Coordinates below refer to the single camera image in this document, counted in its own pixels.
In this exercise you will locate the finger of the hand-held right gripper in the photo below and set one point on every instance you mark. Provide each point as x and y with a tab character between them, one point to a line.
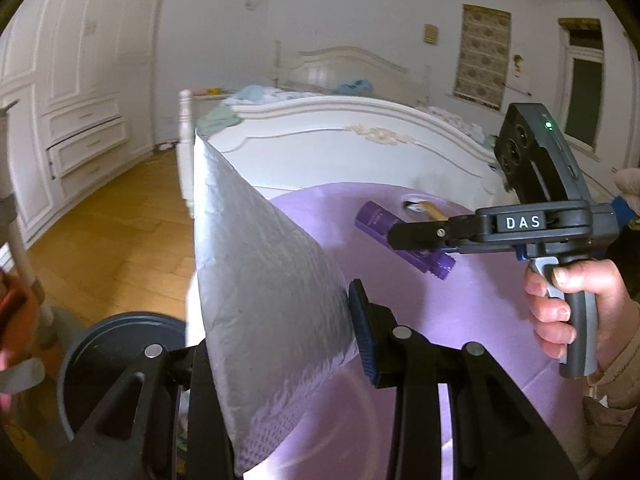
475	250
425	232

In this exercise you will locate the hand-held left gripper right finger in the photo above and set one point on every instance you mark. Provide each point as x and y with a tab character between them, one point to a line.
360	325

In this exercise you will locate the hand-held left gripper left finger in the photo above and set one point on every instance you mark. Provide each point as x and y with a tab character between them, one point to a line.
195	410

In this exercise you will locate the purple tube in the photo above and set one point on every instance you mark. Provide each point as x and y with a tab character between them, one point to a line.
380	220

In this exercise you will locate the silver bubble mailer bag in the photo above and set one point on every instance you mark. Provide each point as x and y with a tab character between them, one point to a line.
265	285

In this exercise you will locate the dark grey trash bin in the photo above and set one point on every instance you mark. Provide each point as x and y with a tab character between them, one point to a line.
100	345

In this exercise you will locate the person's right forearm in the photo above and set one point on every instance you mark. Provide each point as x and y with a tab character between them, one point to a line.
620	385

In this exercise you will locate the person's right hand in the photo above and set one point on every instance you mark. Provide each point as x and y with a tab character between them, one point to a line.
605	290

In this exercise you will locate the white bedding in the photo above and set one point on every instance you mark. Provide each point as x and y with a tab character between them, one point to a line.
460	125

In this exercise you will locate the white framed door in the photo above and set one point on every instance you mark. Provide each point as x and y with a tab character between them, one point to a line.
582	90

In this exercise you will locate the patterned window blind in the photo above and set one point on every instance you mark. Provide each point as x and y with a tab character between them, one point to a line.
482	55

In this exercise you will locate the white bed footboard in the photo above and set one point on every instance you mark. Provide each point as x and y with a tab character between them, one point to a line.
300	155

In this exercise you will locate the turquoise cloth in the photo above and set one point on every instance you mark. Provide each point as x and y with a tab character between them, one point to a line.
352	86

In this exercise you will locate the white bed headboard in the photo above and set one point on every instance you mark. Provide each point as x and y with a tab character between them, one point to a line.
340	65

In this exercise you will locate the red blurred object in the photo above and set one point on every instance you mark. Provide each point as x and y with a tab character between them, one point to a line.
12	310

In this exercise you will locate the light blue cloth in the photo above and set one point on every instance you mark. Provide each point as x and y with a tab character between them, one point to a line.
250	95

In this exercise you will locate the light green cloth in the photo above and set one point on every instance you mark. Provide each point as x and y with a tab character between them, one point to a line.
217	120

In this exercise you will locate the white wardrobe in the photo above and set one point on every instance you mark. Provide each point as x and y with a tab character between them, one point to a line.
75	60

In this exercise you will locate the wall vent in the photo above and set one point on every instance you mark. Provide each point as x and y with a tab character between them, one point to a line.
431	34

